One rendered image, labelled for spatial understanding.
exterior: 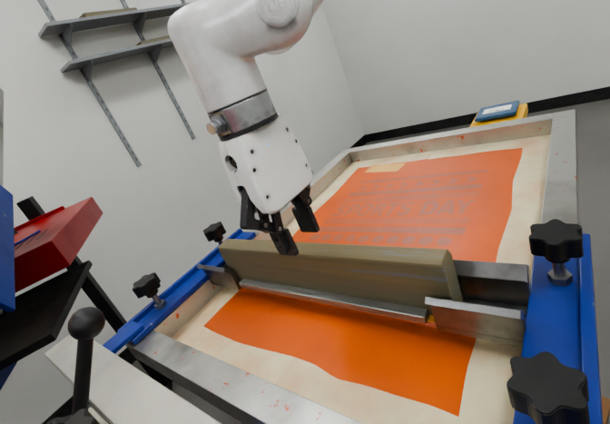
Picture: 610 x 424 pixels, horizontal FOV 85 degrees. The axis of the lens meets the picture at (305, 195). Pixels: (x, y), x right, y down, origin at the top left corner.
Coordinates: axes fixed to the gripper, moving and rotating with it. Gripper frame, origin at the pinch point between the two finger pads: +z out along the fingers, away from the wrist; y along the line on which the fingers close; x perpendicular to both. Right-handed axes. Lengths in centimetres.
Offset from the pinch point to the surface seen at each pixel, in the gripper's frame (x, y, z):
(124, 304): 200, 20, 74
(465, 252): -16.2, 14.1, 13.3
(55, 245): 85, -9, 0
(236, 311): 16.3, -5.3, 13.3
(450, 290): -19.1, -1.0, 6.5
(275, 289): 7.1, -2.4, 9.3
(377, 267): -11.6, -1.3, 4.0
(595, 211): -32, 177, 109
